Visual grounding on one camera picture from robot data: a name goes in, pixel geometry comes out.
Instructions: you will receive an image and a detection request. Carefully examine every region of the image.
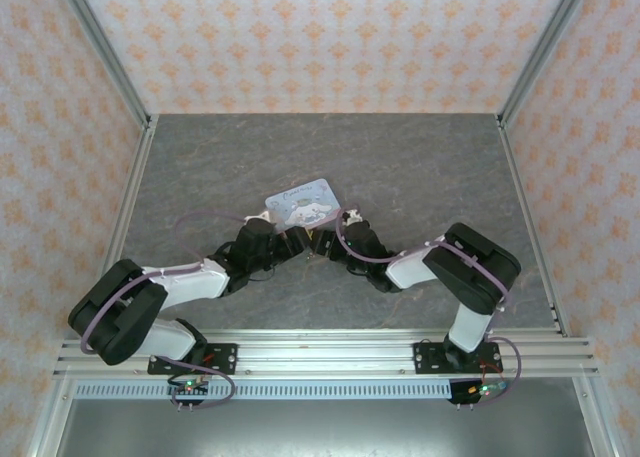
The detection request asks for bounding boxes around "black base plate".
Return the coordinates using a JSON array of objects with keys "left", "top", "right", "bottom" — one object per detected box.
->
[
  {"left": 413, "top": 340, "right": 501, "bottom": 377},
  {"left": 147, "top": 343, "right": 239, "bottom": 376}
]

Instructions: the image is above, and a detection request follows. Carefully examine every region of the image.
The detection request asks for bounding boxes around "aluminium corner post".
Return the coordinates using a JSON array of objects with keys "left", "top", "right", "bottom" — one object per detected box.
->
[
  {"left": 497, "top": 0, "right": 596, "bottom": 128},
  {"left": 52, "top": 0, "right": 154, "bottom": 128}
]

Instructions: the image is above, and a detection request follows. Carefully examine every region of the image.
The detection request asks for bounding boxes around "aluminium table side rail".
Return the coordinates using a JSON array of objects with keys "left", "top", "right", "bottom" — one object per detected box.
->
[
  {"left": 74, "top": 119, "right": 160, "bottom": 341},
  {"left": 497, "top": 116, "right": 571, "bottom": 338}
]

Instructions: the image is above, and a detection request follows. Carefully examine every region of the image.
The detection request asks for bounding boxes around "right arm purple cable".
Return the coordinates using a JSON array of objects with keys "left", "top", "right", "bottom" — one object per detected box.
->
[{"left": 335, "top": 207, "right": 526, "bottom": 407}]

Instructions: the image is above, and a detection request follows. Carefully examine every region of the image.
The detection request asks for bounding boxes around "grey metal panel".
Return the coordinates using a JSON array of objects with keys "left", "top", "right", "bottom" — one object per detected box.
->
[{"left": 54, "top": 399, "right": 596, "bottom": 457}]

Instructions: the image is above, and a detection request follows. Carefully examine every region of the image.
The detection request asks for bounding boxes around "blue cartoon tin box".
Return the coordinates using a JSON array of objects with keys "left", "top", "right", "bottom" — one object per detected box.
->
[{"left": 263, "top": 177, "right": 342, "bottom": 228}]

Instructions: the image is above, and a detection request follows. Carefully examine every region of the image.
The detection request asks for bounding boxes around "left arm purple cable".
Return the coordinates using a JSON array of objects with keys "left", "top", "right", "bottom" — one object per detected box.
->
[{"left": 79, "top": 210, "right": 237, "bottom": 409}]

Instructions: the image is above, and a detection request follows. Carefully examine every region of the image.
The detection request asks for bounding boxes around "aluminium mounting rail beam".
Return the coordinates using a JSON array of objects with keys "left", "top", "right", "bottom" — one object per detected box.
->
[{"left": 52, "top": 326, "right": 601, "bottom": 378}]

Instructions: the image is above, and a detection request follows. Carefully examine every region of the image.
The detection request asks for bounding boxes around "grey slotted cable duct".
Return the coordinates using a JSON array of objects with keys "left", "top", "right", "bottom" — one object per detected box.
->
[{"left": 73, "top": 381, "right": 506, "bottom": 401}]

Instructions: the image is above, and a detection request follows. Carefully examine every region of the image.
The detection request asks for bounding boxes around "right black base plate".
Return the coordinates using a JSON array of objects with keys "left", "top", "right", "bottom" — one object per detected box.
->
[{"left": 413, "top": 340, "right": 501, "bottom": 377}]

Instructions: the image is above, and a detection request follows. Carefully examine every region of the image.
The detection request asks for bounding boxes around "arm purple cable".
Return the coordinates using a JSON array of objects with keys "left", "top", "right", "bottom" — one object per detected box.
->
[
  {"left": 79, "top": 210, "right": 237, "bottom": 409},
  {"left": 335, "top": 207, "right": 526, "bottom": 407}
]

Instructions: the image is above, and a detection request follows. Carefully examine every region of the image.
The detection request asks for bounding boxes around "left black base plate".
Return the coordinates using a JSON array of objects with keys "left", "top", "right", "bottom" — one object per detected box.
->
[{"left": 147, "top": 343, "right": 239, "bottom": 376}]

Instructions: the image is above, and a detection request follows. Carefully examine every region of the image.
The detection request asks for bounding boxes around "aluminium frame leg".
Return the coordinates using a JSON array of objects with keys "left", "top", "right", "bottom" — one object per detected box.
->
[
  {"left": 572, "top": 376, "right": 617, "bottom": 457},
  {"left": 27, "top": 376, "right": 76, "bottom": 457}
]

